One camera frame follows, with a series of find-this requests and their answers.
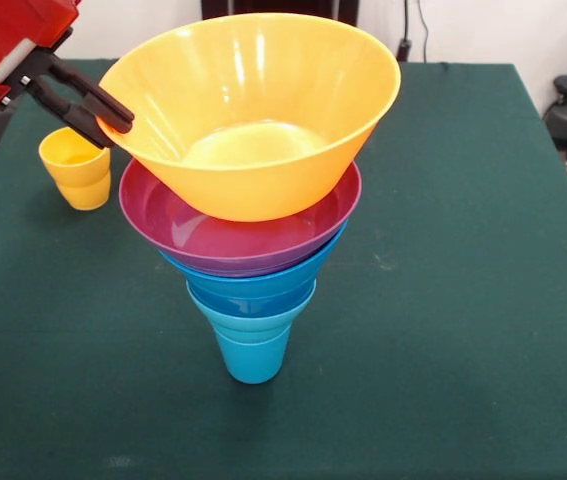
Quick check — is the shallow blue bowl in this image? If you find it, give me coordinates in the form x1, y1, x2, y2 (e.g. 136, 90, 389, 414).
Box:
186, 277, 318, 321

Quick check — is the dark green tablecloth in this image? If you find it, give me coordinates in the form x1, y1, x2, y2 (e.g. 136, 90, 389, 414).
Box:
0, 58, 567, 480

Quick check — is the small ribbed teal bowl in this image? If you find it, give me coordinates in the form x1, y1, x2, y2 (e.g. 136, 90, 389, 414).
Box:
186, 282, 319, 347

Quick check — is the purple bowl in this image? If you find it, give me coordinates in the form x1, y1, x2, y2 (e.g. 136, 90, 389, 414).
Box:
118, 158, 363, 278

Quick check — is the large yellow bowl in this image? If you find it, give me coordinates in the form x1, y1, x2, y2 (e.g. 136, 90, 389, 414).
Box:
96, 14, 402, 223

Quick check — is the yellow cup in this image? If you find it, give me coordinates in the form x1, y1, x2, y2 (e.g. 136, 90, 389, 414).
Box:
38, 125, 113, 212

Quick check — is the blue cup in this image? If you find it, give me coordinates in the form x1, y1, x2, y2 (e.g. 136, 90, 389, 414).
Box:
214, 327, 294, 386

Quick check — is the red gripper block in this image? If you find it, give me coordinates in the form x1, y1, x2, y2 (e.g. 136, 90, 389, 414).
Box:
0, 0, 136, 150

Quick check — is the black wall cable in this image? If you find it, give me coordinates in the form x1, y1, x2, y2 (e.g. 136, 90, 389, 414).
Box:
395, 0, 432, 64

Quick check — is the large blue bowl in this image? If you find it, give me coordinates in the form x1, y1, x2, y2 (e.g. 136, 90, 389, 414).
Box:
158, 217, 350, 301

